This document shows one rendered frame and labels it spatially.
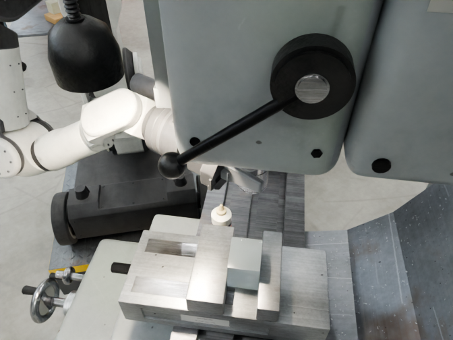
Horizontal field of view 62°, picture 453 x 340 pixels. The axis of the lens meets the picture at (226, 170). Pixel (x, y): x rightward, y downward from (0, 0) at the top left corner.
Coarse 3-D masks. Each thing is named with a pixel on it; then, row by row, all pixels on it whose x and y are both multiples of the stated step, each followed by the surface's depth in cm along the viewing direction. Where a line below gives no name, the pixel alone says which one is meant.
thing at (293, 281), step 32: (160, 256) 69; (192, 256) 69; (288, 256) 69; (320, 256) 69; (128, 288) 65; (160, 288) 64; (288, 288) 65; (320, 288) 65; (160, 320) 66; (192, 320) 65; (224, 320) 63; (256, 320) 61; (288, 320) 60; (320, 320) 60
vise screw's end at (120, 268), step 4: (112, 264) 70; (116, 264) 70; (120, 264) 70; (124, 264) 70; (128, 264) 70; (112, 268) 69; (116, 268) 69; (120, 268) 69; (124, 268) 69; (128, 268) 69; (112, 272) 70; (116, 272) 70; (120, 272) 69; (124, 272) 69
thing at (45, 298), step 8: (48, 280) 101; (56, 280) 106; (24, 288) 98; (32, 288) 99; (40, 288) 98; (48, 288) 102; (56, 288) 105; (32, 296) 97; (40, 296) 98; (48, 296) 102; (56, 296) 106; (72, 296) 99; (32, 304) 96; (40, 304) 100; (48, 304) 101; (56, 304) 101; (64, 304) 98; (32, 312) 96; (40, 312) 100; (48, 312) 103; (64, 312) 98; (40, 320) 99
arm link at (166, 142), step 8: (168, 120) 58; (160, 128) 58; (168, 128) 58; (160, 136) 58; (168, 136) 58; (160, 144) 59; (168, 144) 58; (176, 144) 57; (160, 152) 60; (192, 168) 58; (200, 168) 57; (208, 168) 54; (216, 168) 53; (200, 176) 55; (208, 176) 54; (216, 176) 56; (208, 184) 55; (216, 184) 55
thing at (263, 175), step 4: (244, 168) 54; (252, 172) 54; (256, 172) 54; (260, 172) 54; (264, 172) 55; (256, 176) 54; (260, 176) 55; (264, 176) 55; (264, 180) 56; (264, 184) 57; (240, 188) 58; (244, 188) 57; (264, 188) 58; (248, 192) 57; (252, 192) 57; (256, 192) 57
